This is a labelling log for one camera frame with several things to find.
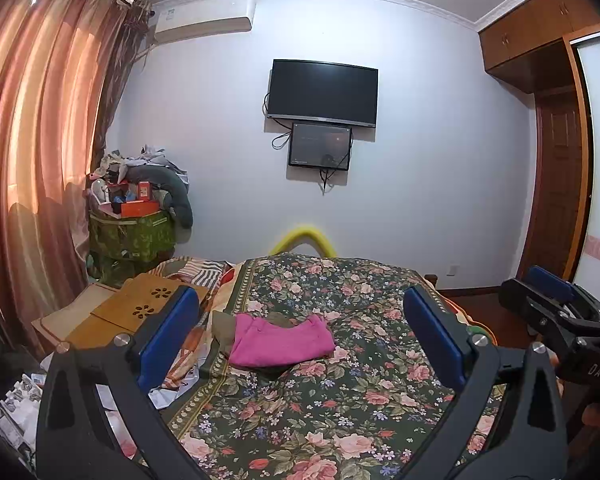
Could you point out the grey plush toy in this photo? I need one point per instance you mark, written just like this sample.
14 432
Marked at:
172 187

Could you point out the wooden overhead cabinet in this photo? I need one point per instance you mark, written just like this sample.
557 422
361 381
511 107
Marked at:
535 35

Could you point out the yellow foam tube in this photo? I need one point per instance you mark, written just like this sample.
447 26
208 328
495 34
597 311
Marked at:
305 240

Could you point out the pile of clutter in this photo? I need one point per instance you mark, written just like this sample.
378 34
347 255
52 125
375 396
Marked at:
130 180

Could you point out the wooden lap desk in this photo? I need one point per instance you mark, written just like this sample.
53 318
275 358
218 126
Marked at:
140 305

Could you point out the person's right hand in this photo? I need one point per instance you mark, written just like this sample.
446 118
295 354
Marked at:
591 414

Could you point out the floral blanket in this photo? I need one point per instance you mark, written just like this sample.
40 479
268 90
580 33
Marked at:
330 400

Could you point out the orange and green blanket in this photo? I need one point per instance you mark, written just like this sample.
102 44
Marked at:
472 327

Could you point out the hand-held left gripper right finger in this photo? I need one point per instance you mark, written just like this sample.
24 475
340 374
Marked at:
435 340

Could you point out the striped bedsheet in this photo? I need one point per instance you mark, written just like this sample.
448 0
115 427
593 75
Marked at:
200 272

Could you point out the black wall television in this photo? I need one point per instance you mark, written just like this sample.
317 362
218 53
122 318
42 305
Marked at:
322 91

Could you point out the pink pants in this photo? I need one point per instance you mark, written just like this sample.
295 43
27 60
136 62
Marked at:
280 342

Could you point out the white air conditioner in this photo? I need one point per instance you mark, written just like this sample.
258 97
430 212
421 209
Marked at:
205 17

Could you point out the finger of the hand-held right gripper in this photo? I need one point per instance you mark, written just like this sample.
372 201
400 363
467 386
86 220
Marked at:
530 302
552 279

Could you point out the scattered white papers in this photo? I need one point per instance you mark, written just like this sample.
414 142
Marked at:
20 405

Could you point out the white wall socket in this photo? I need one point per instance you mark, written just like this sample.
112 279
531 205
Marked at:
452 270

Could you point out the small wall monitor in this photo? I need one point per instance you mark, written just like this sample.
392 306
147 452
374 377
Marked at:
320 145

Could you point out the wooden bed frame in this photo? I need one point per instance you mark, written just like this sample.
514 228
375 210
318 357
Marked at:
431 279

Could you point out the pink curtain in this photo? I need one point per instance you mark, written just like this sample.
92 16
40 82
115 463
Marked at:
40 135

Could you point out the green patterned storage box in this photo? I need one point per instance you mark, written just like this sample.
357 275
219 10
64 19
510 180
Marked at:
130 242

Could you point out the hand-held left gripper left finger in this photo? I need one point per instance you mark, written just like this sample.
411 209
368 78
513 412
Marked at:
172 327

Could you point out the brown wooden door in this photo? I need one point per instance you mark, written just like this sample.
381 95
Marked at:
555 185

